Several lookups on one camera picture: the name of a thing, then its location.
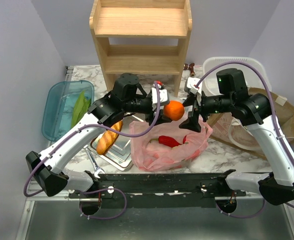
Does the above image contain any white plastic bin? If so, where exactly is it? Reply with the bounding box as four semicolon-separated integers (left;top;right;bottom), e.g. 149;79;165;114
202;56;272;96

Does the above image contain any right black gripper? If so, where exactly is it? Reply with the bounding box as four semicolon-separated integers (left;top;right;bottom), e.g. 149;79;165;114
178;89;233;132

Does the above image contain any green toy leafy vegetable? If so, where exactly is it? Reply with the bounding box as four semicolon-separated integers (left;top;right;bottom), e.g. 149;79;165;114
71;91;91;128

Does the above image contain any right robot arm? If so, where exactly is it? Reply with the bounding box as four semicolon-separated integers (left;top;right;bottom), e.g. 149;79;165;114
179;68;294;206

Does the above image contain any copper pipe fitting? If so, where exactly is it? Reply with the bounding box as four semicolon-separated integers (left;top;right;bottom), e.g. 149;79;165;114
183;63;195;77

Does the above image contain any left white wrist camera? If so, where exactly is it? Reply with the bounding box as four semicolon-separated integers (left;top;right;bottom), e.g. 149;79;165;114
151;81;170;110

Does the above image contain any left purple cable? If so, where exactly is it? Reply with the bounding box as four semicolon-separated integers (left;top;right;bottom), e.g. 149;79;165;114
23;80;162;220

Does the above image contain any toy orange fruit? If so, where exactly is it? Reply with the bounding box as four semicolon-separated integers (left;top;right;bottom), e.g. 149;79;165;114
163;100;185;121

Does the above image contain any pink plastic grocery bag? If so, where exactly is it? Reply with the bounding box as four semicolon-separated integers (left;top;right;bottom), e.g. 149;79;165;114
130;116;213;172

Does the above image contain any red toy pepper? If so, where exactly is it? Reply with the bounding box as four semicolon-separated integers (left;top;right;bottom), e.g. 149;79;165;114
149;135;187;148

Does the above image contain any steel combination wrench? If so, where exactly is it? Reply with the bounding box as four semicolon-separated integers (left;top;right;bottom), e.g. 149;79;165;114
84;145;105;179

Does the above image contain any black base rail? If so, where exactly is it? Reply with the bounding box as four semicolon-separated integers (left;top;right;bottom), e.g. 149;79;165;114
69;173;246;209

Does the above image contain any purple cable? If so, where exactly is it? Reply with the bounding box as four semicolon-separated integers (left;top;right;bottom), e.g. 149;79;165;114
23;80;162;220
194;60;294;218

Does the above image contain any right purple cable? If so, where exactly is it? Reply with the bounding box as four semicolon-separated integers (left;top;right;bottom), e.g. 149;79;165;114
194;60;294;218

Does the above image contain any wooden step shelf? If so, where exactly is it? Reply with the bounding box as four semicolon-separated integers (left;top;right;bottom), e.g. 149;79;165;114
89;0;192;95

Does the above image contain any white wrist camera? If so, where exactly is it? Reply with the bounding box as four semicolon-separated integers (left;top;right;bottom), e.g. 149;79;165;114
151;81;170;110
183;77;202;107

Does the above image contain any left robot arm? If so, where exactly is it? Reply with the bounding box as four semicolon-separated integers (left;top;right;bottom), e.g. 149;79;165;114
26;73;170;198

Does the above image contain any toy baguette bread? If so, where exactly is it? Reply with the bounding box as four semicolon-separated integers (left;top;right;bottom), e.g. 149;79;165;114
96;120;123;155

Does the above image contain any teal plastic bin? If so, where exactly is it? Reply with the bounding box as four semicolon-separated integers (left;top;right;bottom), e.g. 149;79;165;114
41;80;94;142

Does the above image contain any brown burlap tote bag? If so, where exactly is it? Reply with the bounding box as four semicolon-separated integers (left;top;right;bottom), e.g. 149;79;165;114
208;93;294;160

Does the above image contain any metal baking tray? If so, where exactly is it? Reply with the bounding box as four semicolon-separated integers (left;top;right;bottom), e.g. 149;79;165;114
90;112;145;172

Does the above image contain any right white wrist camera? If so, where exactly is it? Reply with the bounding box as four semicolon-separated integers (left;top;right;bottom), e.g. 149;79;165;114
183;77;202;107

